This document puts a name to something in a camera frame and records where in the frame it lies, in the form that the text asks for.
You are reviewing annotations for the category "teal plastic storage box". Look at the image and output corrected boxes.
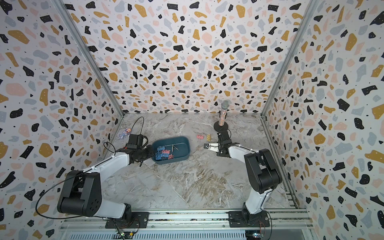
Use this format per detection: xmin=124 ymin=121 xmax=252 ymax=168
xmin=152 ymin=136 xmax=191 ymax=165

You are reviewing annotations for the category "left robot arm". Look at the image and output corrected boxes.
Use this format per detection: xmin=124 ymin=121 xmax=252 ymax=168
xmin=51 ymin=133 xmax=154 ymax=223

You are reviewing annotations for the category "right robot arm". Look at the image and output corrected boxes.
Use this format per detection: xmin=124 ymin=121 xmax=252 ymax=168
xmin=217 ymin=131 xmax=282 ymax=225

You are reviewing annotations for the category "purple bunny plush toy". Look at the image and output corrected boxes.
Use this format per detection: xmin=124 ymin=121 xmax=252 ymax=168
xmin=119 ymin=128 xmax=132 ymax=140

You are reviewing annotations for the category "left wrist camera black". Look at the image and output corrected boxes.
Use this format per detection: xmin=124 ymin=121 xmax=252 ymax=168
xmin=126 ymin=134 xmax=148 ymax=150

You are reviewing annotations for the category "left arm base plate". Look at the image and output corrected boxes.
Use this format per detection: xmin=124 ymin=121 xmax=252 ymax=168
xmin=105 ymin=212 xmax=150 ymax=229

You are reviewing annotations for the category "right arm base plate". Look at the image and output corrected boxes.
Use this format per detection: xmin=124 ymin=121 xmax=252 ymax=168
xmin=228 ymin=209 xmax=270 ymax=228

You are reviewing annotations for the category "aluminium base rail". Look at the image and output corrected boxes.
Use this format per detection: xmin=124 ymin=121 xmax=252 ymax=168
xmin=58 ymin=208 xmax=319 ymax=240

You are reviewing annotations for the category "aluminium frame corner post right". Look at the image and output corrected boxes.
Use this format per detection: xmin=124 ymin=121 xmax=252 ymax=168
xmin=261 ymin=0 xmax=319 ymax=119

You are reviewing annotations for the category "aluminium frame corner post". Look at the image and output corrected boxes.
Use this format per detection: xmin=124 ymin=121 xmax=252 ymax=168
xmin=261 ymin=0 xmax=319 ymax=119
xmin=52 ymin=0 xmax=124 ymax=118

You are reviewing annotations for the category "aluminium frame corner post left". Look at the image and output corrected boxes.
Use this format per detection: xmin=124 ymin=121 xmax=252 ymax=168
xmin=52 ymin=0 xmax=124 ymax=118

